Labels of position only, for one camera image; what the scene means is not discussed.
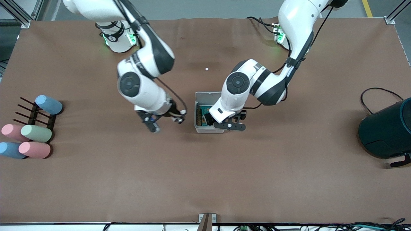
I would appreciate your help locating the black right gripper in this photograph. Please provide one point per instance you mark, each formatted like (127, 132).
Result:
(173, 112)

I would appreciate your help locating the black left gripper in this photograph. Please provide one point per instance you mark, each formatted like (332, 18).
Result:
(209, 119)

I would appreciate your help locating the white trash bin lid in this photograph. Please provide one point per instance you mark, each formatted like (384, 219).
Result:
(208, 97)

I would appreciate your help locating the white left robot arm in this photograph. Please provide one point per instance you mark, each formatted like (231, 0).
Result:
(295, 25)

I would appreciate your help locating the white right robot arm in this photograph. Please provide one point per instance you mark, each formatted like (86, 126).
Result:
(144, 89)

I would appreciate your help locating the white square trash bin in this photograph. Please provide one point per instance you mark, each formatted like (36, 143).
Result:
(205, 130)

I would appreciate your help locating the teal wrapper trash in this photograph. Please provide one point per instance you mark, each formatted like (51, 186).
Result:
(205, 110)

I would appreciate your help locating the brown crumpled trash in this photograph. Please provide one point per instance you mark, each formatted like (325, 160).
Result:
(199, 119)

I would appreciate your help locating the blue cup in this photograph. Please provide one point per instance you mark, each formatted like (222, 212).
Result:
(49, 105)
(9, 150)

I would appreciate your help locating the green cup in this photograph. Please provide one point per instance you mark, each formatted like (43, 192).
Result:
(37, 133)

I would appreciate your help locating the dark wooden cup rack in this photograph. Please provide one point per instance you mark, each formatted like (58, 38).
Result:
(33, 114)

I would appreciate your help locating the pink cup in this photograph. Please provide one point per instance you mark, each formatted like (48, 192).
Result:
(34, 149)
(11, 131)

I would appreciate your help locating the dark teal round appliance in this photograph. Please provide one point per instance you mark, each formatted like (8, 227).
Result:
(385, 131)

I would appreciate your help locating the metal table edge bracket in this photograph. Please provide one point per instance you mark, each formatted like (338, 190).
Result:
(207, 221)

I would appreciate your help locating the aluminium frame post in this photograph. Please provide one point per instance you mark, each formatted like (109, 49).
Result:
(25, 23)
(389, 20)

